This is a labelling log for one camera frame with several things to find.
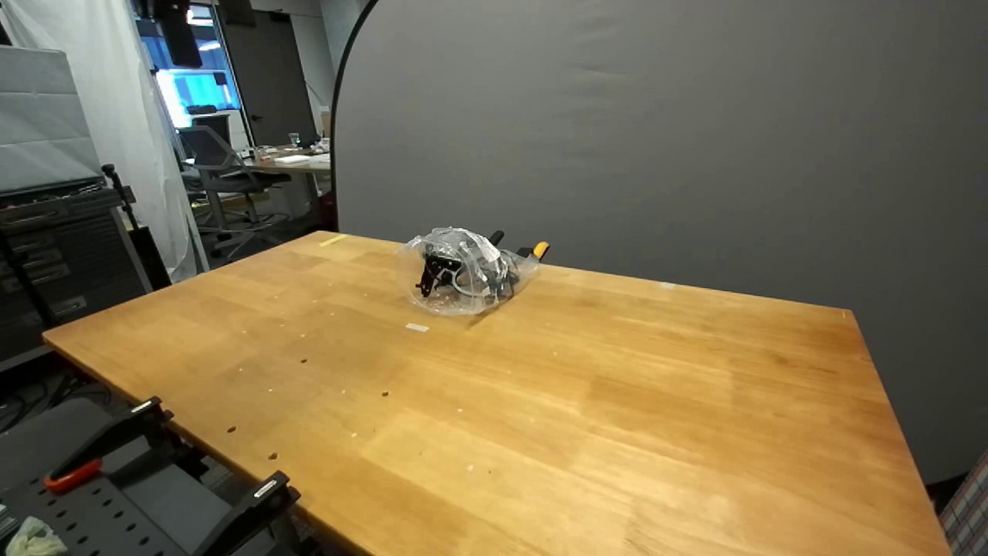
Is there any black cable bundle with connectors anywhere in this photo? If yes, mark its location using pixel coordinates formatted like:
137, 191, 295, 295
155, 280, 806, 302
415, 231, 520, 302

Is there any clear plastic bag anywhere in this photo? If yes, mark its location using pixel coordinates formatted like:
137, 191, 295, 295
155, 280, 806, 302
402, 226, 543, 317

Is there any grey fabric backdrop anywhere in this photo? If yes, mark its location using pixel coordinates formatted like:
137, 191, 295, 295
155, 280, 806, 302
331, 0, 988, 489

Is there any background desk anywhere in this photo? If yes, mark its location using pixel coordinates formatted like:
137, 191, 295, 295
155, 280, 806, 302
240, 143, 337, 179

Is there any black office chair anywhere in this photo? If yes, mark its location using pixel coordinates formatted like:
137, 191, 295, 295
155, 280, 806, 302
180, 119, 295, 259

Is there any dark cabinet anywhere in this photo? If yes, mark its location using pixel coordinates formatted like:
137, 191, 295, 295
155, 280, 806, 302
219, 8, 323, 147

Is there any monitor with blue screen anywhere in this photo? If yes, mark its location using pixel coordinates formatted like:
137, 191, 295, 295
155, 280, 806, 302
151, 66, 243, 132

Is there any black stand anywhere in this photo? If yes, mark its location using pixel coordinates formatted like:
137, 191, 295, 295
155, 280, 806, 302
99, 159, 173, 294

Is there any white curtain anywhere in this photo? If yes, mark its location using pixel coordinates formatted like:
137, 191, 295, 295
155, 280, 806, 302
3, 0, 211, 280

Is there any black equipment case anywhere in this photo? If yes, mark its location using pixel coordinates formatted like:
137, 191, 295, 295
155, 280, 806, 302
0, 177, 158, 365

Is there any light grey box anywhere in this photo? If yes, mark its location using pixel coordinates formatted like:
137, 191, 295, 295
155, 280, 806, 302
0, 43, 105, 198

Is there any white crumpled item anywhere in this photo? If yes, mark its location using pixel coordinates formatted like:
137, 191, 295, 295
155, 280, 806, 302
0, 513, 70, 556

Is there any black clamp with orange handle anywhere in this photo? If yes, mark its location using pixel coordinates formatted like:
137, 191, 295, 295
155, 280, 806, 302
42, 395, 173, 497
191, 469, 302, 556

